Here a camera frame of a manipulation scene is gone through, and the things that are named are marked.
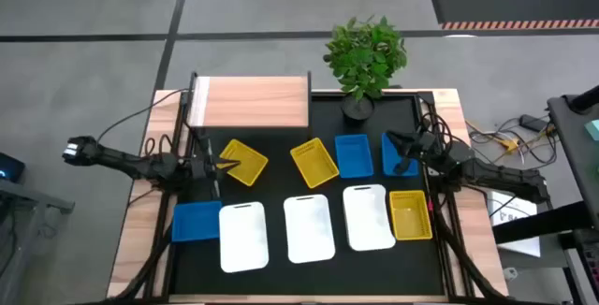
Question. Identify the black power adapter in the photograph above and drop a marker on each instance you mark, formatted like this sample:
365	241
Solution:
533	122

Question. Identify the black table mat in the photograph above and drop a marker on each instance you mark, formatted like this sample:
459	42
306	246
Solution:
281	279

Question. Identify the teal object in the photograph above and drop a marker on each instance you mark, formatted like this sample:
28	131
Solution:
593	129

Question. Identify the black hazard striped floor mat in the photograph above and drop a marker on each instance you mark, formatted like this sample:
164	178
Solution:
515	3

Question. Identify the small white floor object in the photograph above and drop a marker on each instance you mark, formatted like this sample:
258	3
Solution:
510	274

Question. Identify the wooden shelf with black frame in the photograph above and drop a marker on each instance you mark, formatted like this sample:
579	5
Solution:
252	101

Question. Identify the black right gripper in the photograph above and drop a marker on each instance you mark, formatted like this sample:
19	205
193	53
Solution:
423	146

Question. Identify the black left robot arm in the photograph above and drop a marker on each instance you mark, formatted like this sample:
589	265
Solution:
121	160

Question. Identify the white cardboard box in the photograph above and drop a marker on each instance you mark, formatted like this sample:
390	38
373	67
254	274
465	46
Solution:
515	239

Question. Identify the black side table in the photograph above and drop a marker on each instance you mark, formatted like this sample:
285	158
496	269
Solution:
575	155

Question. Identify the yellow plastic mesh basket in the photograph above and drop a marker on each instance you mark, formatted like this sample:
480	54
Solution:
250	171
314	164
411	216

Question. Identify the black device with blue light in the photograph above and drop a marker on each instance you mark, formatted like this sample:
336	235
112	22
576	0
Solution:
10	168

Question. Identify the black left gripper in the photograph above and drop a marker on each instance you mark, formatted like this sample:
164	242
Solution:
201	168

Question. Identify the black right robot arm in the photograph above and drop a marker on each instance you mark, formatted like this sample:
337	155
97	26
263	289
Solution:
496	176

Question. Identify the blue plastic mesh basket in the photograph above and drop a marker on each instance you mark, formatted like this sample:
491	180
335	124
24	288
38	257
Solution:
196	222
354	156
386	160

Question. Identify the white plastic bin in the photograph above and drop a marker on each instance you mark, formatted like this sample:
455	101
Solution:
309	230
243	239
369	218

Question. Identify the grey metal desk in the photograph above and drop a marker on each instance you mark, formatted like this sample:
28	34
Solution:
33	195

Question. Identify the green potted plant black pot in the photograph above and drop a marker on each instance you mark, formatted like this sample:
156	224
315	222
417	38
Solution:
365	57

